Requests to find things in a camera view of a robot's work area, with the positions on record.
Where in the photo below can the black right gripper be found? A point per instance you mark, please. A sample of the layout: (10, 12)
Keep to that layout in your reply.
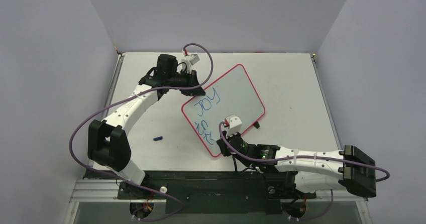
(225, 144)

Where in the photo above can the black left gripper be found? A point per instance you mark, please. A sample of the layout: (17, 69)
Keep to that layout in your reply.
(192, 78)

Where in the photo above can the pink framed whiteboard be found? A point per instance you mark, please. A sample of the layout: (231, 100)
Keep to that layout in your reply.
(233, 93)

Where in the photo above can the blue marker cap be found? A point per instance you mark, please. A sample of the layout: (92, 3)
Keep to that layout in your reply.
(158, 138)

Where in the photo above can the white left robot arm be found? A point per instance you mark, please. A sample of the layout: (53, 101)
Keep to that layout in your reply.
(108, 143)

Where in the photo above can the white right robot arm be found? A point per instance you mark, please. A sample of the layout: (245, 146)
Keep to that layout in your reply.
(349, 168)

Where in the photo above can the black whiteboard foot clip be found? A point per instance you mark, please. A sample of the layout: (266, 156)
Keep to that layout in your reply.
(256, 125)

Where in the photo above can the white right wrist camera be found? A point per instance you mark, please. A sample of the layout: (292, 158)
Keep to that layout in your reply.
(233, 125)

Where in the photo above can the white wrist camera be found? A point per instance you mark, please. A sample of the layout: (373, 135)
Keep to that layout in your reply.
(188, 62)
(233, 125)

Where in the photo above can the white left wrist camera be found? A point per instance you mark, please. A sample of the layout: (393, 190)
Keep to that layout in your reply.
(188, 62)

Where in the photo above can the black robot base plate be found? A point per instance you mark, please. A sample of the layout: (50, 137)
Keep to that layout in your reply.
(213, 192)

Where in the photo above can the aluminium frame rail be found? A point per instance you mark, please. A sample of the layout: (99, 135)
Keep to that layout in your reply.
(93, 190)

